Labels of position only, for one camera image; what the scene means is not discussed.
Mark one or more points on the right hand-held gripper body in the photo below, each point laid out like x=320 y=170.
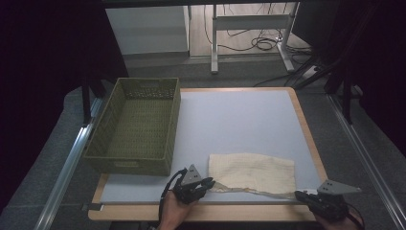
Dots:
x=330 y=204

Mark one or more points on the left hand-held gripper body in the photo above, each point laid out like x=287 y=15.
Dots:
x=188 y=191

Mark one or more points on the cream cloth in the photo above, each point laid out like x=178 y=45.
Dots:
x=252 y=172

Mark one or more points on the green woven plastic basket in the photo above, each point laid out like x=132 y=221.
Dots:
x=137 y=127

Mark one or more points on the person's left hand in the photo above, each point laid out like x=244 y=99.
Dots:
x=170 y=214

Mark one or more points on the grey foam mat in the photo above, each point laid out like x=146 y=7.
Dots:
x=239 y=121

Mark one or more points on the black metal stand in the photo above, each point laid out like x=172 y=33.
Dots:
x=85 y=102
x=346 y=102

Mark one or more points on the white power strip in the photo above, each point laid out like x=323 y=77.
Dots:
x=310 y=72

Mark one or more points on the dark curtain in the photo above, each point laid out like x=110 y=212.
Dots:
x=41 y=80
x=383 y=64

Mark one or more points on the white cabinet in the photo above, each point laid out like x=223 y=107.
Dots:
x=146 y=30

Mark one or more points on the aluminium rail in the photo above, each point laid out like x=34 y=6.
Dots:
x=367 y=159
x=68 y=169

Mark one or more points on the white desk frame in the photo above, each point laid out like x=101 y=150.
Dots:
x=249 y=22

